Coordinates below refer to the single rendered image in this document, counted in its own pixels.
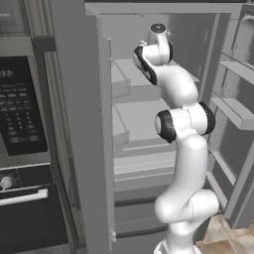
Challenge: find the grey wall cupboard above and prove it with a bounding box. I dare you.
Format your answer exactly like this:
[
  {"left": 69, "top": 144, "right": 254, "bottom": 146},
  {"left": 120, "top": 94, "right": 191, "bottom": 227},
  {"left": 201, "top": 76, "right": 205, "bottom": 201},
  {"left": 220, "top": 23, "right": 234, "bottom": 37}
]
[{"left": 0, "top": 0, "right": 36, "bottom": 38}]

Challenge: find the grey fridge door with shelves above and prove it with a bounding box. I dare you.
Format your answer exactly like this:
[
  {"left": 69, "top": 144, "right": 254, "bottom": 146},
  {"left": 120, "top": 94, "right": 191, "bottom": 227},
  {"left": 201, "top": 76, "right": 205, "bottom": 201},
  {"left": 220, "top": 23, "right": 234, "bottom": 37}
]
[{"left": 203, "top": 3, "right": 254, "bottom": 230}]

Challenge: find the silver oven door handle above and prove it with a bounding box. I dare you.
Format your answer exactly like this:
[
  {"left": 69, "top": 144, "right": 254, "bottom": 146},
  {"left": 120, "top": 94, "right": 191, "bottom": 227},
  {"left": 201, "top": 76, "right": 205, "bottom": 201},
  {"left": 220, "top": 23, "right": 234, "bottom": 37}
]
[{"left": 0, "top": 189, "right": 50, "bottom": 207}]

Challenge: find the grey fridge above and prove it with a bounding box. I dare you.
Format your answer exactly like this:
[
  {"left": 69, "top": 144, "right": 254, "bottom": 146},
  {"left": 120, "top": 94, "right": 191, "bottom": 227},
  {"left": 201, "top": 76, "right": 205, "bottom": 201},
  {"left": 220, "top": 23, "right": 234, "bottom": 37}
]
[{"left": 84, "top": 2, "right": 244, "bottom": 254}]

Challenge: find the grey fridge shelf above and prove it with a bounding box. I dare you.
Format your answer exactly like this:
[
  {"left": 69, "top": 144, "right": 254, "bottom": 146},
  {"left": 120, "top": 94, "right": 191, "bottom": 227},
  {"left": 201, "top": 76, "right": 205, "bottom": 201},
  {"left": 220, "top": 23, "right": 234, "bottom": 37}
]
[
  {"left": 110, "top": 58, "right": 201, "bottom": 99},
  {"left": 111, "top": 98, "right": 179, "bottom": 148}
]

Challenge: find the silver oven knob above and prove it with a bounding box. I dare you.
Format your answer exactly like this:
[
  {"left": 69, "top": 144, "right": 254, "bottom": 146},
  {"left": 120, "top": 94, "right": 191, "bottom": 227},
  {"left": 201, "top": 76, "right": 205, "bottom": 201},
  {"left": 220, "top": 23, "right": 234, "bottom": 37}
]
[{"left": 0, "top": 176, "right": 15, "bottom": 192}]

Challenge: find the black and steel oven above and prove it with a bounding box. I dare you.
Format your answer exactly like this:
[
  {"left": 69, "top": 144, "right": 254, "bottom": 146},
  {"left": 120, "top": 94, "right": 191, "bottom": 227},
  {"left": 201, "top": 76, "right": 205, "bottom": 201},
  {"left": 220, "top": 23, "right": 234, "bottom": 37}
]
[{"left": 0, "top": 163, "right": 79, "bottom": 254}]

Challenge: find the black and steel microwave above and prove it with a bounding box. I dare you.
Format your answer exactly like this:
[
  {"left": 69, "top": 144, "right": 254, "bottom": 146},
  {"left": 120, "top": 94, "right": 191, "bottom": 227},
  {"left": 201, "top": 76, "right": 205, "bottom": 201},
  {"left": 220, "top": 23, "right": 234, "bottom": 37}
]
[{"left": 0, "top": 35, "right": 58, "bottom": 169}]

